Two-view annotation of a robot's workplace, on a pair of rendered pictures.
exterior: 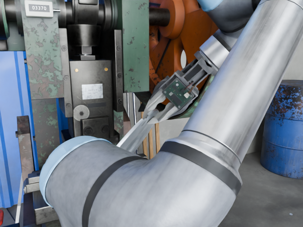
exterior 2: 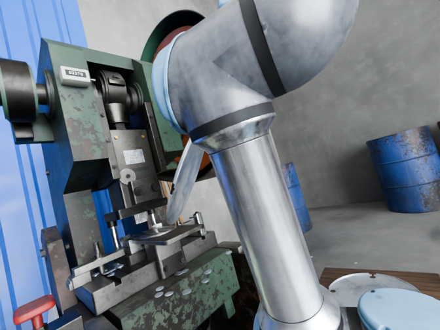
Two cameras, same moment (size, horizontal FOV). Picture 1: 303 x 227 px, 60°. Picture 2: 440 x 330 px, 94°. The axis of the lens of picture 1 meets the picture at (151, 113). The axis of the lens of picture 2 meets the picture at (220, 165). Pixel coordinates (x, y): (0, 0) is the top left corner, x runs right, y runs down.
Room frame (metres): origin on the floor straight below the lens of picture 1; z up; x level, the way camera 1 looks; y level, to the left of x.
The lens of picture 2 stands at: (0.09, 0.19, 0.90)
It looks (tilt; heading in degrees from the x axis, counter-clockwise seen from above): 4 degrees up; 339
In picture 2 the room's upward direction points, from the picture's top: 16 degrees counter-clockwise
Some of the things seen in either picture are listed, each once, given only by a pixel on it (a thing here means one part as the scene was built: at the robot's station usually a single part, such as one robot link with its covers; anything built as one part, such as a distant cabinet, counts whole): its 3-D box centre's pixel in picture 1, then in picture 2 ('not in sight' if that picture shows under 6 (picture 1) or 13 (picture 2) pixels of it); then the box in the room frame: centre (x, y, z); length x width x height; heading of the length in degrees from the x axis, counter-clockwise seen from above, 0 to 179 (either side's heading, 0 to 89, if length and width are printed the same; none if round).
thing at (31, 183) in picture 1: (47, 172); (95, 258); (0.90, 0.39, 0.76); 0.17 x 0.06 x 0.10; 115
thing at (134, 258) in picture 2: not in sight; (146, 247); (0.98, 0.24, 0.72); 0.20 x 0.16 x 0.03; 115
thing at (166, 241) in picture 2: not in sight; (169, 251); (0.82, 0.17, 0.72); 0.25 x 0.14 x 0.14; 25
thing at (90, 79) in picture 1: (90, 97); (131, 166); (0.94, 0.22, 1.04); 0.17 x 0.15 x 0.30; 25
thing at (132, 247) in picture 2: not in sight; (145, 238); (0.97, 0.24, 0.76); 0.15 x 0.09 x 0.05; 115
